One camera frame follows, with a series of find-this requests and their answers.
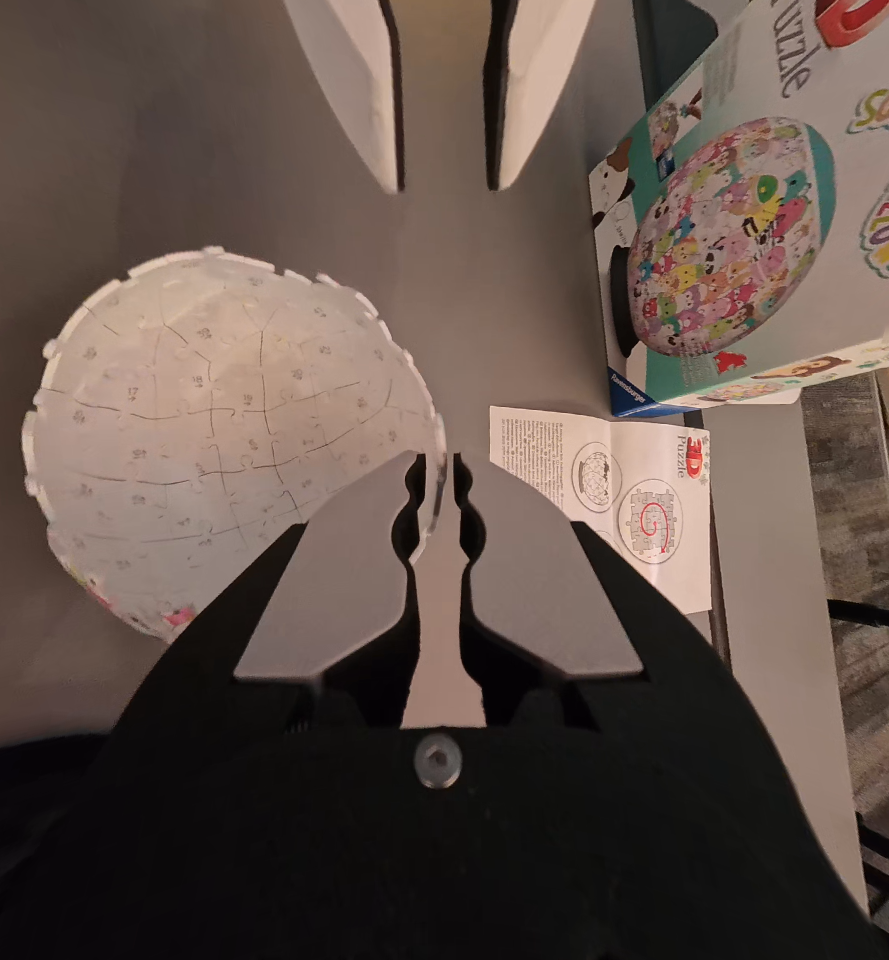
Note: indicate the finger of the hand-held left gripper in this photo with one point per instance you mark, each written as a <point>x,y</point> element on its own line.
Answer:
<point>534,67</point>
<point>354,67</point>

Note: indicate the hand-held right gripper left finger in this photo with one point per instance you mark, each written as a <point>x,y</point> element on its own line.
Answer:
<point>324,592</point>

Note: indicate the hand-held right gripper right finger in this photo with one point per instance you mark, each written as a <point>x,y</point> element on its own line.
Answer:
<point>549,600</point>

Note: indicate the colourful puzzle ball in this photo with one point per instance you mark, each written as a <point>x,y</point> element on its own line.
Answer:
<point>204,420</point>

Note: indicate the teal puzzle box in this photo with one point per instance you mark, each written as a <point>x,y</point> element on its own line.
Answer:
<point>752,187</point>

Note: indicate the white instruction leaflet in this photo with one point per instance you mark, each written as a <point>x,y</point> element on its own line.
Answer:
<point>639,480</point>

